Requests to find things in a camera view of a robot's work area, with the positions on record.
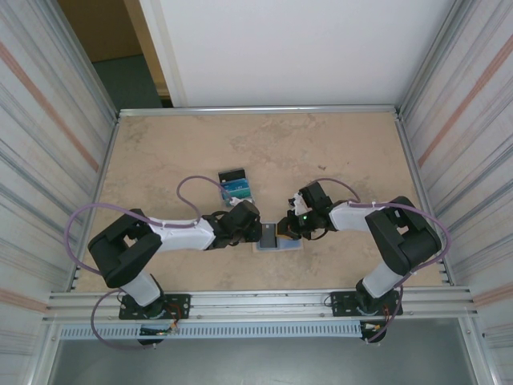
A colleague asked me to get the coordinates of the beige leather card holder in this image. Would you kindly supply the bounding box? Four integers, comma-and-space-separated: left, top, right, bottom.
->
252, 221, 303, 255

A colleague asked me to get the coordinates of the light blue credit card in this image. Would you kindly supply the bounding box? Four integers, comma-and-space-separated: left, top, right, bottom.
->
220, 178, 252, 193

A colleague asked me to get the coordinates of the grey slotted cable duct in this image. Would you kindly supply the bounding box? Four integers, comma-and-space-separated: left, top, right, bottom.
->
58, 322, 364, 341

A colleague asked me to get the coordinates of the black credit card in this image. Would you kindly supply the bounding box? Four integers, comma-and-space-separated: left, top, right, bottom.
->
218, 167, 247, 182

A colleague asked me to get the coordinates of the aluminium frame post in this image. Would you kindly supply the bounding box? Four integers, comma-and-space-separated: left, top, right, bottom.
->
394, 0, 462, 117
54, 0, 121, 121

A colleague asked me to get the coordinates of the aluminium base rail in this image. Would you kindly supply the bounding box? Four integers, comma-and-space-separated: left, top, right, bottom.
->
42, 286, 482, 324

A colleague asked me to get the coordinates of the clear acrylic card stand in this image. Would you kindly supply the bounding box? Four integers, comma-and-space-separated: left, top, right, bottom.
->
216, 166, 257, 209

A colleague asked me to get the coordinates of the teal credit card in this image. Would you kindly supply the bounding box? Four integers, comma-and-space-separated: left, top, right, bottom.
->
223, 186, 256, 203

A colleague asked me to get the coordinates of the small green circuit board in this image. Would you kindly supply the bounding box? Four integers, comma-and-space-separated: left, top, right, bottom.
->
139, 320, 180, 336

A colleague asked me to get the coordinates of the aluminium table edge bar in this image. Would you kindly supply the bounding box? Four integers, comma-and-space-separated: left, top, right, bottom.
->
117, 104, 400, 118

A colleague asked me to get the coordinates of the aluminium table side bar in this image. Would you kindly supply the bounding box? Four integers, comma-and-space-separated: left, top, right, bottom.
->
71, 114, 121, 292
394, 114, 454, 288

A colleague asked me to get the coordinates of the tan wooden door edge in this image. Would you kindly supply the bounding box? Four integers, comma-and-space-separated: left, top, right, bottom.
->
123, 0, 172, 98

